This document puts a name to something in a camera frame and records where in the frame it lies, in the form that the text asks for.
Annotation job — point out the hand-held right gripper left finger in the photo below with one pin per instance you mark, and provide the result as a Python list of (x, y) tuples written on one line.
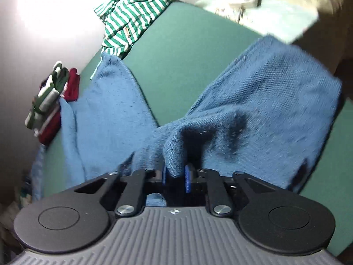
[(164, 176)]

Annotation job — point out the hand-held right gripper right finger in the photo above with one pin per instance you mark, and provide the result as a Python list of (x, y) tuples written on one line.
[(188, 179)]

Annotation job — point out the blue knit sweater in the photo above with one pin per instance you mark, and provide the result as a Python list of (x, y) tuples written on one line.
[(262, 102)]

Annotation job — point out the stack of folded clothes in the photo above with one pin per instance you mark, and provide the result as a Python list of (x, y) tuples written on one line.
[(73, 88)]

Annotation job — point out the green mat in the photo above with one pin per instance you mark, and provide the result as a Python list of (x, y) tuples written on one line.
[(193, 60)]

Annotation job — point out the folded grey garment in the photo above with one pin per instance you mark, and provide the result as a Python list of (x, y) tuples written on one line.
[(48, 121)]

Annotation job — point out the folded green white cardigan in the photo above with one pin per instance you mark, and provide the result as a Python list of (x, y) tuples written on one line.
[(49, 93)]

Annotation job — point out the green white striped shirt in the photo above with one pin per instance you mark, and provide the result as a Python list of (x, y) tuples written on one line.
[(132, 13)]

